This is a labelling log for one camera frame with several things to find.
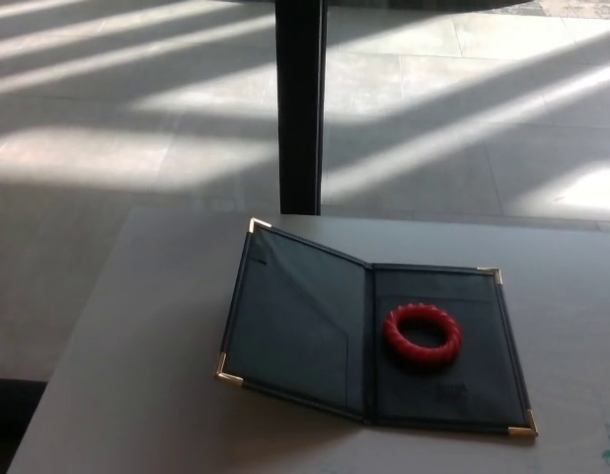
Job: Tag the black vertical window post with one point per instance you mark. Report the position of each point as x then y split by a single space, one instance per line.
301 108

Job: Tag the dark diary with gold corners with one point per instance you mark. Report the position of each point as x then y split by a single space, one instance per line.
305 316

